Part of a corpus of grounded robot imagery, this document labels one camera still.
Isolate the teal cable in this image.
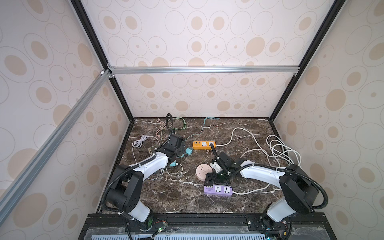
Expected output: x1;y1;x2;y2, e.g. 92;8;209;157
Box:
182;116;221;143

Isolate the round pink power strip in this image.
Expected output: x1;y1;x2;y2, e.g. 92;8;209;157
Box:
196;164;213;182

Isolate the white usb cable coil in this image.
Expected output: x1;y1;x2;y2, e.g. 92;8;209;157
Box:
131;134;151;163

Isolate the left aluminium rail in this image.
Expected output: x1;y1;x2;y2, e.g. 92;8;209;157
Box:
1;69;111;224

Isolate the white power cord bundle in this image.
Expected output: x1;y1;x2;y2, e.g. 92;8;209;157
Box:
215;127;302;196

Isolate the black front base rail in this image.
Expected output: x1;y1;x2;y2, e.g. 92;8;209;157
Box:
79;213;337;240

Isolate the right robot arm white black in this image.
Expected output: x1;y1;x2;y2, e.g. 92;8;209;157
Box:
205;149;329;228

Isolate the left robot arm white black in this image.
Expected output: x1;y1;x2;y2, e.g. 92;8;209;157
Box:
101;134;186;223

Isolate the orange power strip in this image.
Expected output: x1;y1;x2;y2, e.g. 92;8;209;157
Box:
193;141;216;150

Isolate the purple power strip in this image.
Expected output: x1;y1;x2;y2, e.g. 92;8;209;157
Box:
204;185;233;197

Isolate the aluminium rail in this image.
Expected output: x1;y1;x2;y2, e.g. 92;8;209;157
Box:
110;66;300;75
1;69;111;224

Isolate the back aluminium rail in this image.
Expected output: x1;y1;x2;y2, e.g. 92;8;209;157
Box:
110;66;300;75

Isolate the green cable bundle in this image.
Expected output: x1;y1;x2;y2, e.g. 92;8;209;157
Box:
172;116;188;131

